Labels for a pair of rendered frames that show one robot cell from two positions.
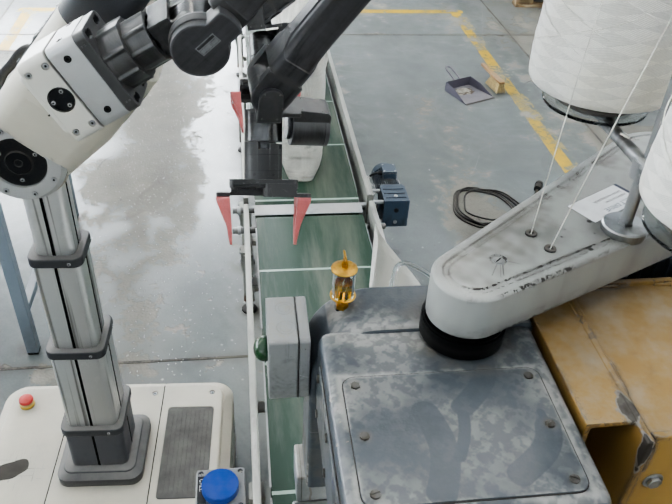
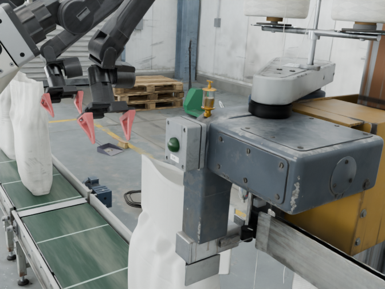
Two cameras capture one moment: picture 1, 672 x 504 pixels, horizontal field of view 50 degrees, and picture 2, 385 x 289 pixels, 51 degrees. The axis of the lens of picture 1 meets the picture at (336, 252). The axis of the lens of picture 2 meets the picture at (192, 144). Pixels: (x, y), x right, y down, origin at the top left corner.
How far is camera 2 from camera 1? 0.52 m
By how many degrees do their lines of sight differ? 31
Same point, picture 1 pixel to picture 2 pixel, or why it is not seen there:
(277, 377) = (190, 153)
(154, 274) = not seen: outside the picture
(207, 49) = (82, 16)
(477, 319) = (286, 90)
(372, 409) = (264, 131)
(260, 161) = (104, 92)
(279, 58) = (114, 28)
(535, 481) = (353, 136)
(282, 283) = (55, 245)
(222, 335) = not seen: outside the picture
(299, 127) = (120, 74)
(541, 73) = (257, 7)
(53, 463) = not seen: outside the picture
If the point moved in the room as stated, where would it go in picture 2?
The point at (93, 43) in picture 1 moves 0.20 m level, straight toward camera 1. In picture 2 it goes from (14, 12) to (62, 17)
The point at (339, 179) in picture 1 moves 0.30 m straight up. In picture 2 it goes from (65, 190) to (63, 146)
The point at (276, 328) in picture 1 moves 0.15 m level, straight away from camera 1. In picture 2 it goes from (185, 123) to (149, 106)
